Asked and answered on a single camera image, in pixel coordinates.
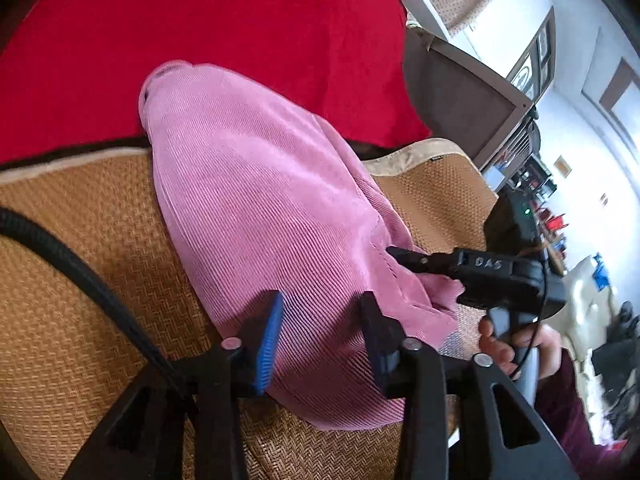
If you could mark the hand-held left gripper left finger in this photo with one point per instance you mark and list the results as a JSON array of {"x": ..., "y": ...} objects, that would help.
[{"x": 267, "y": 345}]

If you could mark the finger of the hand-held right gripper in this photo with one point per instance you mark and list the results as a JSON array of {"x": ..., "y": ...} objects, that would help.
[{"x": 415, "y": 259}]

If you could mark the person's right hand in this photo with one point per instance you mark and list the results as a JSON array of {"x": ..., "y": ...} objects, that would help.
[{"x": 492, "y": 342}]

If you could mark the framed wall picture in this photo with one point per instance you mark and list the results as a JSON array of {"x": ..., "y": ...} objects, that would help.
[{"x": 535, "y": 60}]

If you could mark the woven straw mat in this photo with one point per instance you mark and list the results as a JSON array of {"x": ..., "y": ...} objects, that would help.
[{"x": 75, "y": 335}]

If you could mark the cream cushion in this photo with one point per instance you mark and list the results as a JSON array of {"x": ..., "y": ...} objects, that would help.
[{"x": 587, "y": 300}]

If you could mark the person's right forearm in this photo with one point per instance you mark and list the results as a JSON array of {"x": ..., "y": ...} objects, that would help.
[{"x": 570, "y": 420}]

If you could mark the white board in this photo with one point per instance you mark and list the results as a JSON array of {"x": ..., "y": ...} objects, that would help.
[{"x": 425, "y": 5}]

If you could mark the wall switch plate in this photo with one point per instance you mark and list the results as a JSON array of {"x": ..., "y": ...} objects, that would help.
[{"x": 562, "y": 166}]

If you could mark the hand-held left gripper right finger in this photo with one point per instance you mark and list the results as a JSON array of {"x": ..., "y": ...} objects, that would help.
[{"x": 376, "y": 342}]

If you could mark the red blanket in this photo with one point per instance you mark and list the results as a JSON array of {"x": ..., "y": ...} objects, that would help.
[{"x": 200, "y": 35}]

